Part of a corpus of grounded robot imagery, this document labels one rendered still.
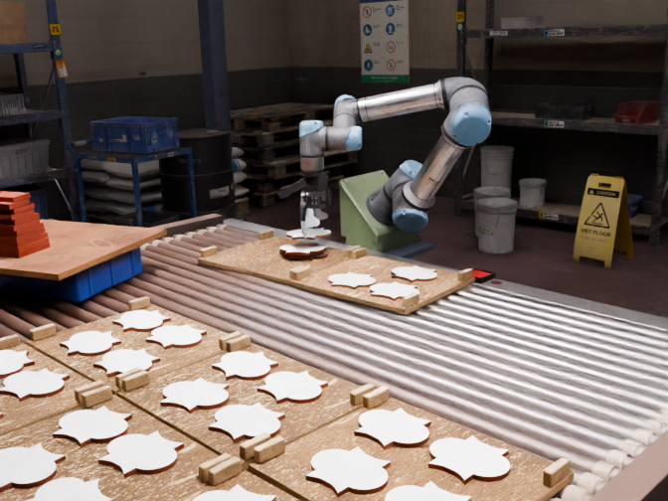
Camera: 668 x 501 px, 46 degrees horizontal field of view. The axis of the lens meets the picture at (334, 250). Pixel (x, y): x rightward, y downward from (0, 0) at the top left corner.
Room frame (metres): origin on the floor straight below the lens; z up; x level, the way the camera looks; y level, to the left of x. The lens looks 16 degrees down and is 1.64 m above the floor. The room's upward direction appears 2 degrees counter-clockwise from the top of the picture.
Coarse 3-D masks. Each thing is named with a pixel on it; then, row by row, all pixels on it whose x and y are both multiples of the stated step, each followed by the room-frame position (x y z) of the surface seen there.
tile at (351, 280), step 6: (330, 276) 2.19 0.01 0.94; (336, 276) 2.19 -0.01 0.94; (342, 276) 2.18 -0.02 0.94; (348, 276) 2.18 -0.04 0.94; (354, 276) 2.18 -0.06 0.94; (360, 276) 2.18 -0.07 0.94; (366, 276) 2.18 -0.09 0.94; (330, 282) 2.15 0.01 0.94; (336, 282) 2.13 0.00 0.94; (342, 282) 2.13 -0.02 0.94; (348, 282) 2.13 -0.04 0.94; (354, 282) 2.13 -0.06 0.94; (360, 282) 2.12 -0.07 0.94; (366, 282) 2.12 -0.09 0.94; (372, 282) 2.12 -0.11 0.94; (354, 288) 2.09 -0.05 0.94
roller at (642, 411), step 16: (144, 256) 2.59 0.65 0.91; (160, 256) 2.54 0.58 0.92; (208, 272) 2.35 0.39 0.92; (256, 288) 2.18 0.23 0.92; (304, 304) 2.04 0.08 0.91; (320, 304) 2.02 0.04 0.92; (352, 320) 1.91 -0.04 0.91; (368, 320) 1.89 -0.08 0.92; (400, 336) 1.79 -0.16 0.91; (416, 336) 1.77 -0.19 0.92; (448, 352) 1.69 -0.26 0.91; (464, 352) 1.67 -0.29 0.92; (496, 368) 1.60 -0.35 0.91; (512, 368) 1.58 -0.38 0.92; (544, 384) 1.51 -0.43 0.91; (560, 384) 1.49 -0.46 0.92; (576, 384) 1.49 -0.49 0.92; (592, 400) 1.43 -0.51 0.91; (608, 400) 1.42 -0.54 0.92; (624, 400) 1.41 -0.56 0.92; (640, 416) 1.36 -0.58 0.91; (656, 416) 1.35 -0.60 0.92
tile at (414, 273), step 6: (396, 270) 2.23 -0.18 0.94; (402, 270) 2.23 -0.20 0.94; (408, 270) 2.22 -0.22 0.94; (414, 270) 2.22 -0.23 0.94; (420, 270) 2.22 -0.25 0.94; (426, 270) 2.22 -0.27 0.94; (432, 270) 2.22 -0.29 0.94; (396, 276) 2.18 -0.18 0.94; (402, 276) 2.17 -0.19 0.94; (408, 276) 2.17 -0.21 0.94; (414, 276) 2.17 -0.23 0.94; (420, 276) 2.16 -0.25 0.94; (426, 276) 2.16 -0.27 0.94; (432, 276) 2.16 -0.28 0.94
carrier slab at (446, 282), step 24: (336, 264) 2.33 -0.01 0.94; (360, 264) 2.33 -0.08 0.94; (384, 264) 2.32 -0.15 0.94; (408, 264) 2.31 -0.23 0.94; (312, 288) 2.13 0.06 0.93; (336, 288) 2.10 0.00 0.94; (360, 288) 2.10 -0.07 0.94; (432, 288) 2.08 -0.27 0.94; (456, 288) 2.10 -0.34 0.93; (408, 312) 1.93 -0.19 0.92
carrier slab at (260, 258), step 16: (272, 240) 2.66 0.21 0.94; (288, 240) 2.65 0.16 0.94; (208, 256) 2.46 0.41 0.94; (224, 256) 2.46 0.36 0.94; (240, 256) 2.45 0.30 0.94; (256, 256) 2.45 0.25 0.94; (272, 256) 2.44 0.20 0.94; (336, 256) 2.42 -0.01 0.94; (240, 272) 2.33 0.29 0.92; (256, 272) 2.28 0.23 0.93; (272, 272) 2.27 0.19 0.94; (288, 272) 2.27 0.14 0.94
